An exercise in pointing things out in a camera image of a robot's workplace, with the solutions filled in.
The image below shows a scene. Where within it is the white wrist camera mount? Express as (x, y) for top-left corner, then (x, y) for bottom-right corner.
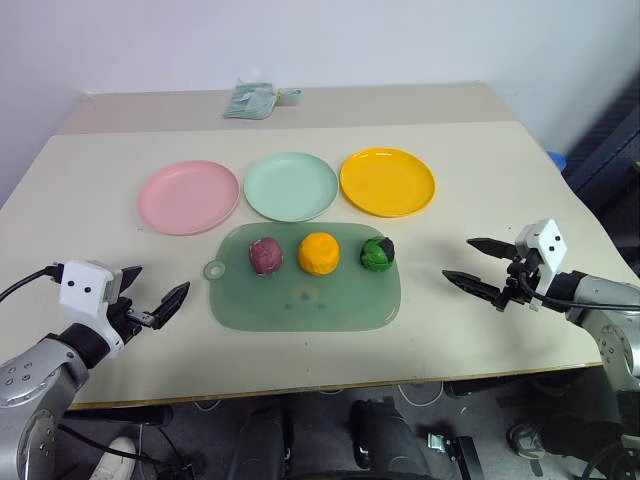
(514, 218), (570, 301)
(57, 259), (125, 360)

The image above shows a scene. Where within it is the black metal bracket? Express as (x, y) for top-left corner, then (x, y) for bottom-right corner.
(427, 432), (482, 480)

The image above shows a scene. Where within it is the grey shoe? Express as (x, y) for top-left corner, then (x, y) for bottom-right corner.
(507, 422), (549, 459)

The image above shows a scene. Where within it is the teal folded cloth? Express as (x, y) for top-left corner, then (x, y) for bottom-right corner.
(222, 81), (277, 121)

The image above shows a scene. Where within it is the mint green plate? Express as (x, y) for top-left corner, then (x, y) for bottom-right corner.
(243, 151), (340, 224)

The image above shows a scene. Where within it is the pink plate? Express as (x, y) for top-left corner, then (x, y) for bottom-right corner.
(137, 159), (241, 237)

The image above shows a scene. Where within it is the black table frame bar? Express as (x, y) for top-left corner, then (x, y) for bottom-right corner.
(67, 404), (174, 428)

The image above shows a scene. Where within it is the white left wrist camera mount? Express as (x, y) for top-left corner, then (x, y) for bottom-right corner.
(57, 259), (125, 360)

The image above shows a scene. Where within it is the green clay ball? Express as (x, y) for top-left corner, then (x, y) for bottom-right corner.
(359, 236), (397, 273)

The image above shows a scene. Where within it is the purple clay ball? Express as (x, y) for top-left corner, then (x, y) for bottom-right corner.
(248, 236), (286, 277)

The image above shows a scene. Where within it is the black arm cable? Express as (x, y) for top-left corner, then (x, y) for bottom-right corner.
(0, 266), (64, 304)
(516, 272), (640, 314)

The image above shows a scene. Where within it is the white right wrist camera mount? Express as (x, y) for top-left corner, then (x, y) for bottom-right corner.
(514, 218), (570, 301)

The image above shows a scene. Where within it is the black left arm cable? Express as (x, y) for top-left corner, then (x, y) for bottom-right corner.
(0, 266), (64, 304)

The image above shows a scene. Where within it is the orange clay ball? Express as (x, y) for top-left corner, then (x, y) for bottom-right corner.
(297, 231), (342, 277)

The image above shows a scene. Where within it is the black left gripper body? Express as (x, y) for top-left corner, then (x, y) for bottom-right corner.
(105, 293), (156, 347)

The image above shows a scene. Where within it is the dark rounded shape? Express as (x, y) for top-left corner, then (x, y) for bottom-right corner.
(348, 397), (431, 480)
(232, 399), (296, 480)

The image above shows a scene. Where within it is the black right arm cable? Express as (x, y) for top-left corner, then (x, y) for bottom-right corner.
(516, 272), (640, 314)

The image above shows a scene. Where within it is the yellow plate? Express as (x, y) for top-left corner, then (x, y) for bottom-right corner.
(339, 146), (437, 219)

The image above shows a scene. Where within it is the translucent green cutting mat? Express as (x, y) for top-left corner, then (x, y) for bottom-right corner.
(202, 221), (403, 333)

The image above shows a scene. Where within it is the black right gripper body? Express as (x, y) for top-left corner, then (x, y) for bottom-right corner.
(492, 249), (549, 314)

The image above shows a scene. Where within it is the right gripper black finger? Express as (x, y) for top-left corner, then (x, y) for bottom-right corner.
(466, 237), (517, 262)
(441, 269), (502, 302)

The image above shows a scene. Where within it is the white thin cable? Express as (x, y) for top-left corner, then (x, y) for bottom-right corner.
(399, 382), (446, 409)

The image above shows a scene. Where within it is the white shoe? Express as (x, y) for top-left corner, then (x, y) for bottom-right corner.
(88, 435), (139, 480)

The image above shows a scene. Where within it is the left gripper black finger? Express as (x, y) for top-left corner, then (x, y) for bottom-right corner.
(149, 281), (192, 331)
(117, 266), (145, 297)

